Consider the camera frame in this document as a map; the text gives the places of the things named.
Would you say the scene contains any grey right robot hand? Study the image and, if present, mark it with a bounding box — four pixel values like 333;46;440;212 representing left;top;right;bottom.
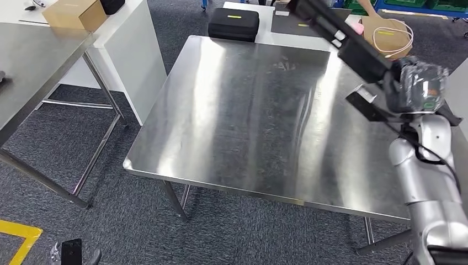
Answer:
383;56;450;114

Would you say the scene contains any long black plastic part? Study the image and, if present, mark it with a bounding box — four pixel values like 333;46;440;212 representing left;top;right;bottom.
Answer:
288;0;464;128

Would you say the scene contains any blue metal shelf rack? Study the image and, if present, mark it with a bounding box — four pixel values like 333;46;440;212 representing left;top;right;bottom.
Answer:
374;0;468;20

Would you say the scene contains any green plastic crate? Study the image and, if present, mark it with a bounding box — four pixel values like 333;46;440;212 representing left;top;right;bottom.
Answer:
383;0;428;8
427;0;468;11

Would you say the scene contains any dark desk mat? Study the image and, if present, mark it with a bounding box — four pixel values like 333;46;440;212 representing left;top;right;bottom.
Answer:
270;6;353;39

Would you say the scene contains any stainless steel table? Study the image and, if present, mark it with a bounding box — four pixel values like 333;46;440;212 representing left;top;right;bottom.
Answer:
0;21;129;210
122;34;416;257

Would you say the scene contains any black case yellow label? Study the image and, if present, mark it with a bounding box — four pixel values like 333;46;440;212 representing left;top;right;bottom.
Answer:
207;7;260;43

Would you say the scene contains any cardboard box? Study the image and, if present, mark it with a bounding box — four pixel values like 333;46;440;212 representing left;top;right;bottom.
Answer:
41;0;108;33

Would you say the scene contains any dark robot left foot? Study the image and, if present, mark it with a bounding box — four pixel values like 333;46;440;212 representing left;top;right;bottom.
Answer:
50;238;103;265

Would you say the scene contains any coiled pale cable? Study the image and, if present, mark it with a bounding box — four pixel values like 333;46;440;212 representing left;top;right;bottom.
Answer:
371;18;415;59

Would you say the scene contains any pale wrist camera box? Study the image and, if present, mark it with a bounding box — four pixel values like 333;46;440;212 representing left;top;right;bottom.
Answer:
345;84;389;123

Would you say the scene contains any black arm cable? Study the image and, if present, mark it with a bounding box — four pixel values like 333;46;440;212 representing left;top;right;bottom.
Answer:
384;120;462;195

